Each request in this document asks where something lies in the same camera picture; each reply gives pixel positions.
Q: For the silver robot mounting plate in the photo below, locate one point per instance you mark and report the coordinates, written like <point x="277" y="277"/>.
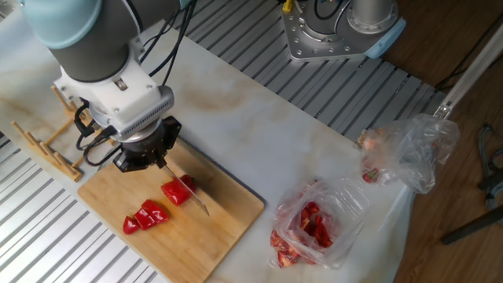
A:
<point x="314" y="45"/>

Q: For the chopped red pepper pieces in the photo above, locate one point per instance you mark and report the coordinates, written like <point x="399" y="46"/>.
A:
<point x="318" y="232"/>

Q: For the wooden peg rack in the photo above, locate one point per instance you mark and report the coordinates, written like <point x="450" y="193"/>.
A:
<point x="33" y="141"/>

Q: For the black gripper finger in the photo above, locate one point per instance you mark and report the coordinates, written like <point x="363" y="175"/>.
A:
<point x="131" y="163"/>
<point x="171" y="135"/>

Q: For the clear plastic bag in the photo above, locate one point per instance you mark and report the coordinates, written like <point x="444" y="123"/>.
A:
<point x="346" y="204"/>
<point x="416" y="157"/>

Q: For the cut red pepper tip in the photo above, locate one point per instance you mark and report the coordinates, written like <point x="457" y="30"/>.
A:
<point x="129" y="226"/>

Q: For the black furniture leg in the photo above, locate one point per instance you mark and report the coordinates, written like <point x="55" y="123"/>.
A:
<point x="471" y="226"/>

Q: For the bamboo cutting board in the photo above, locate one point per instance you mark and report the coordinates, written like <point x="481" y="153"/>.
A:
<point x="220" y="220"/>

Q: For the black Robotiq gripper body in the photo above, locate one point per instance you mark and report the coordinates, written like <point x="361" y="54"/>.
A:
<point x="145" y="147"/>

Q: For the pale pepper scraps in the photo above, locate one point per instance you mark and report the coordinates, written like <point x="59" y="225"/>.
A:
<point x="369" y="143"/>

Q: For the yellow plastic object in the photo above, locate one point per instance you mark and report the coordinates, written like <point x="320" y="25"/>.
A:
<point x="288" y="4"/>

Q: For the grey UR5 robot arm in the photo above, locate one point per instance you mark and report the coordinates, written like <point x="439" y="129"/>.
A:
<point x="98" y="39"/>

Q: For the steel cleaver knife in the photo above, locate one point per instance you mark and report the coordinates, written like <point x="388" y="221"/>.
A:
<point x="192" y="196"/>

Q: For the marble pattern table mat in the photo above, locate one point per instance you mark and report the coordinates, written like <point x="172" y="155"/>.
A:
<point x="255" y="137"/>

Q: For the aluminium frame bar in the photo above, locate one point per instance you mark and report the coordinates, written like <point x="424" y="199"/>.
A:
<point x="467" y="78"/>

